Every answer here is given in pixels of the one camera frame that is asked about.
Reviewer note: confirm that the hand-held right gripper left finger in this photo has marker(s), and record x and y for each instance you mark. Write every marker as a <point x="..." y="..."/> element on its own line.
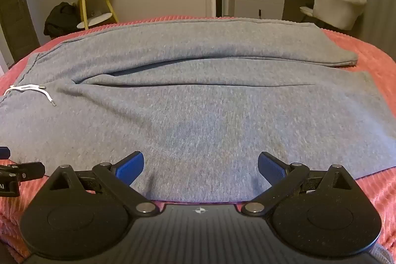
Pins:
<point x="133" y="165"/>

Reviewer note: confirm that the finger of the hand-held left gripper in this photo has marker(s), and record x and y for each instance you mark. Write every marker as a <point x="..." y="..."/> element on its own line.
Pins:
<point x="26" y="171"/>
<point x="3" y="153"/>

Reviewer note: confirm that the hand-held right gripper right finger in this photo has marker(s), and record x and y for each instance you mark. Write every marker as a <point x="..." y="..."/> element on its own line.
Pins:
<point x="269" y="166"/>

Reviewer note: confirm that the grey sweat pants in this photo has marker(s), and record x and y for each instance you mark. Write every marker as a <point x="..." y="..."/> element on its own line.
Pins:
<point x="198" y="103"/>

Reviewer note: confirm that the pink ribbed blanket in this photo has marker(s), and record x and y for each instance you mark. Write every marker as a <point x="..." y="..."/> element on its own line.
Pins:
<point x="385" y="199"/>

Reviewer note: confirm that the dark wooden door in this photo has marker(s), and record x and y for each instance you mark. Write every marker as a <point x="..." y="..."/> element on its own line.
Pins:
<point x="15" y="10"/>

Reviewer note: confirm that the black backpack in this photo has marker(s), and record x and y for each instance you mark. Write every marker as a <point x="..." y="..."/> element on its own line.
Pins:
<point x="60" y="19"/>

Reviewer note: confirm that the white shell-back chair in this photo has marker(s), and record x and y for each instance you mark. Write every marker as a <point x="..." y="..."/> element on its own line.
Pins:
<point x="337" y="9"/>

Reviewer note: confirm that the yellow-legged side table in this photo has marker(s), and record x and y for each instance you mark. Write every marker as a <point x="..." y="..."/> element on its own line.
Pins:
<point x="83" y="1"/>

